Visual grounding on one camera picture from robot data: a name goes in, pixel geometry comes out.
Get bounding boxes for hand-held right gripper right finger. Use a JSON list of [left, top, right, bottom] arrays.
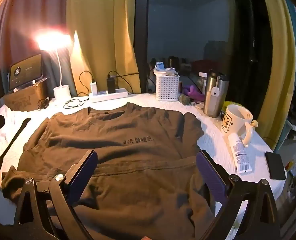
[[195, 149, 282, 240]]

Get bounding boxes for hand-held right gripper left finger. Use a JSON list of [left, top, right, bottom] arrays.
[[13, 149, 98, 240]]

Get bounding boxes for brown printed t-shirt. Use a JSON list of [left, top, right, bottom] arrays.
[[1, 102, 217, 240]]

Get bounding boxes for white crumpled cloth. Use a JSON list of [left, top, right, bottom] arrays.
[[0, 104, 51, 178]]

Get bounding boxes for cardboard box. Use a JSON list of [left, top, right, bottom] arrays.
[[3, 79, 49, 112]]

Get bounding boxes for white tube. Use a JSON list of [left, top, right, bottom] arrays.
[[228, 133, 253, 173]]

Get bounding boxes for white quilted table cover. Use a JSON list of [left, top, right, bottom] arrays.
[[0, 92, 287, 230]]

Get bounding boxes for black earphones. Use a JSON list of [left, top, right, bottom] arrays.
[[37, 96, 51, 110]]

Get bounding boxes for black tablet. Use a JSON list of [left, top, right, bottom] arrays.
[[8, 54, 44, 90]]

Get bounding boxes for white bear print mug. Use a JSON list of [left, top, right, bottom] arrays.
[[220, 104, 259, 148]]

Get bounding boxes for black phone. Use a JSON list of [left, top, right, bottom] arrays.
[[265, 151, 287, 180]]

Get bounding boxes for yellow packet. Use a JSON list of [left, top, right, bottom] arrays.
[[222, 100, 236, 112]]

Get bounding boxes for white desk lamp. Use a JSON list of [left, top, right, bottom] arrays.
[[35, 29, 73, 103]]

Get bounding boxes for steel tumbler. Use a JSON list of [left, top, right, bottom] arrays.
[[203, 69, 230, 118]]

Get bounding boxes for grey green plush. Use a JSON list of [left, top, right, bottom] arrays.
[[179, 94, 192, 105]]

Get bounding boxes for white power strip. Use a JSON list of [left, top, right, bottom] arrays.
[[89, 88, 128, 103]]

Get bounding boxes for purple cloth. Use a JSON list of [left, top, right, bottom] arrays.
[[182, 84, 204, 100]]

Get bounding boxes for black charger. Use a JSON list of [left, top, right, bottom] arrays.
[[107, 74, 116, 93]]

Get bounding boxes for white lid jar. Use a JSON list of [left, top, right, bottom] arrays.
[[198, 72, 208, 90]]

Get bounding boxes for white plastic basket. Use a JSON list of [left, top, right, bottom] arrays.
[[155, 66, 180, 102]]

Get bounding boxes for white plastic bag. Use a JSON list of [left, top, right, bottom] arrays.
[[153, 66, 180, 77]]

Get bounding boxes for yellow curtain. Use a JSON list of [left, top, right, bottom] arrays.
[[66, 0, 141, 98], [258, 0, 296, 150]]

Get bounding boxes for grey curtain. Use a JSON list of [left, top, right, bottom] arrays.
[[0, 0, 78, 98]]

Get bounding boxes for black strap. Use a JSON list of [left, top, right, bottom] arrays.
[[0, 117, 32, 173]]

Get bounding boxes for black charging cable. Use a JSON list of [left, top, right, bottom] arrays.
[[107, 70, 141, 95], [63, 70, 95, 109]]

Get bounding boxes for black window frame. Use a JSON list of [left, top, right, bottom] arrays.
[[134, 0, 150, 94]]

